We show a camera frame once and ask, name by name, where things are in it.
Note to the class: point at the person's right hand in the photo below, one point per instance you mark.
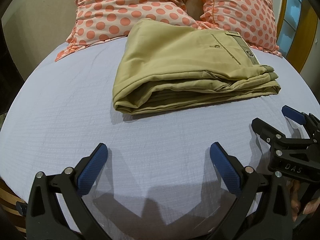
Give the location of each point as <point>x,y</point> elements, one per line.
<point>310,208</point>

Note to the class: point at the yellow wooden window frame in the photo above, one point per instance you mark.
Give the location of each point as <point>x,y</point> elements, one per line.
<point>305,35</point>

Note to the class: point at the blue glass window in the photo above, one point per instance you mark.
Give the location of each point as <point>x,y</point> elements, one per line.
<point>289,26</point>

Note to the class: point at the light blue bed sheet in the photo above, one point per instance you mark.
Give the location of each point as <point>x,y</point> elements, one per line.
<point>159,181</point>

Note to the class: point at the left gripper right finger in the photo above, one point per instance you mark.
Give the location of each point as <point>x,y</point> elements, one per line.
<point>261,209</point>

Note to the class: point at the brown striped bed base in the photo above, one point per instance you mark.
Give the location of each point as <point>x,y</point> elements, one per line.
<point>8,203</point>

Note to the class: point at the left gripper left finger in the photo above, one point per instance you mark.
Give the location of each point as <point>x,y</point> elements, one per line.
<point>45,219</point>

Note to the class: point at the khaki pants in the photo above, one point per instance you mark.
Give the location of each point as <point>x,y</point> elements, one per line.
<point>167,68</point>

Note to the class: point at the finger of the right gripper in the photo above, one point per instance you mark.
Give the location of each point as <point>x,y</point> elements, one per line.
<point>267,132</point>
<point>310,122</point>

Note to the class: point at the right polka dot pillow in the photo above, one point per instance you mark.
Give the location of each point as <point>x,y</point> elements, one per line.
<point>254,20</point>

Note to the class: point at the polka dot pillow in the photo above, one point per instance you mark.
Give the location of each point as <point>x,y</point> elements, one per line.
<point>99,21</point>
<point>254,20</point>

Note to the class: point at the left polka dot pillow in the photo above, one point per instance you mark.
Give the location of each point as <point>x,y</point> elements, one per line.
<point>99,21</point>

